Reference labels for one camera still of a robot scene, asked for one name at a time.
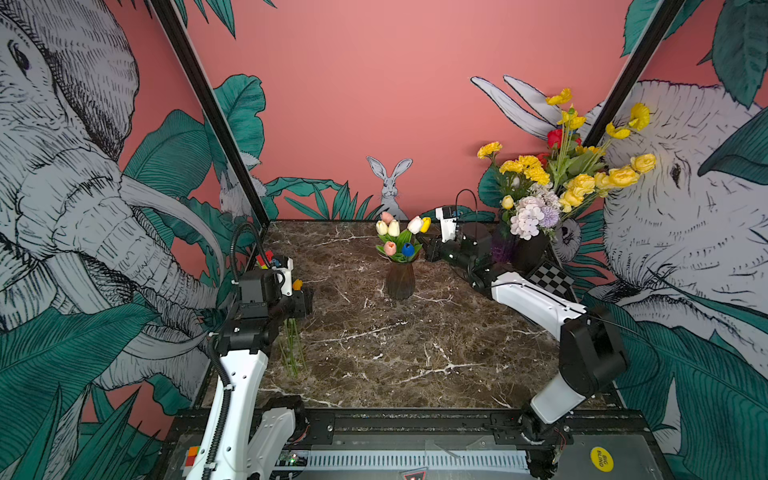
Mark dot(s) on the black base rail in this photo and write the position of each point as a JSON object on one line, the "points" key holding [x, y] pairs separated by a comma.
{"points": [[327, 426]]}

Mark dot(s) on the brown ribbed glass vase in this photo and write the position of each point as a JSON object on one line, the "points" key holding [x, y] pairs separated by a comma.
{"points": [[400, 281]]}

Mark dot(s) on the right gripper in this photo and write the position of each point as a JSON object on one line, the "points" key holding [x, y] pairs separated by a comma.
{"points": [[434, 252]]}

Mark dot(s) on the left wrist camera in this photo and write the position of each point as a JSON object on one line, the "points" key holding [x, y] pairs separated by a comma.
{"points": [[284, 267]]}

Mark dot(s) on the yellow round sticker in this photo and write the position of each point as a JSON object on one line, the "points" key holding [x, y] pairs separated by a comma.
{"points": [[602, 459]]}

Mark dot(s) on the black right frame post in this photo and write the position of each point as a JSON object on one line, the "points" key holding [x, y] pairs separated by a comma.
{"points": [[652, 36]]}

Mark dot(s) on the rubiks cube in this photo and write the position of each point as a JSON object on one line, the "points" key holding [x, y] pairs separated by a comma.
{"points": [[190, 458]]}

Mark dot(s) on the blue tulip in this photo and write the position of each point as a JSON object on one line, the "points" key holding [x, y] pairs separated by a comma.
{"points": [[408, 250]]}

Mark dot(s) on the black left frame post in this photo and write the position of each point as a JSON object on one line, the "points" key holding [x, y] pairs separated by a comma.
{"points": [[171, 22]]}

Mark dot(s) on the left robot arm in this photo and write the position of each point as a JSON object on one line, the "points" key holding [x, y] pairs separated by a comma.
{"points": [[239, 352]]}

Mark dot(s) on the checkerboard calibration plate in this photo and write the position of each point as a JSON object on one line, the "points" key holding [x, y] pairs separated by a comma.
{"points": [[553, 279]]}

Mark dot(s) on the white ribbed cable duct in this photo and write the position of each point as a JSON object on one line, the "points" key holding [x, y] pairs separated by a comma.
{"points": [[508, 461]]}

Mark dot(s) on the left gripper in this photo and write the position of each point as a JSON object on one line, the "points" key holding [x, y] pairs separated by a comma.
{"points": [[303, 301]]}

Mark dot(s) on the purple glass vase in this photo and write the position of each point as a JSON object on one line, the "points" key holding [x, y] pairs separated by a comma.
{"points": [[502, 246]]}

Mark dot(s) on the black frame post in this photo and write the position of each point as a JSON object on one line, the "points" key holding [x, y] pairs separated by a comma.
{"points": [[652, 36], [171, 22]]}

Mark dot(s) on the yellow flower bouquet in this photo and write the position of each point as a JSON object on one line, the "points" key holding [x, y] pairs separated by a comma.
{"points": [[569, 172]]}

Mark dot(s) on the red yellow cube block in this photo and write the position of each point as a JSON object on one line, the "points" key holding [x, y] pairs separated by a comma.
{"points": [[266, 260]]}

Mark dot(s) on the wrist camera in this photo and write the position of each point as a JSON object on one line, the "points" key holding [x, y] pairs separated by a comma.
{"points": [[284, 267], [447, 217]]}

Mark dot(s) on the cream tulip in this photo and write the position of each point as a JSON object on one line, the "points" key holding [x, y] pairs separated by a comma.
{"points": [[381, 227]]}

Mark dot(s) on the white tulip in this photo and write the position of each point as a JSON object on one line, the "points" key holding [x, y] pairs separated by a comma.
{"points": [[415, 225]]}

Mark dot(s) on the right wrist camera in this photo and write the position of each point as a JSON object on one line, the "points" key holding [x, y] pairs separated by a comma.
{"points": [[447, 217]]}

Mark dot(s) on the white purple hydrangea bunch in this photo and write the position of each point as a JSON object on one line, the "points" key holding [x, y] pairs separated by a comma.
{"points": [[537, 213]]}

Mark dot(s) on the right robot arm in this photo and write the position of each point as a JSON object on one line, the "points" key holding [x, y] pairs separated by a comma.
{"points": [[591, 351]]}

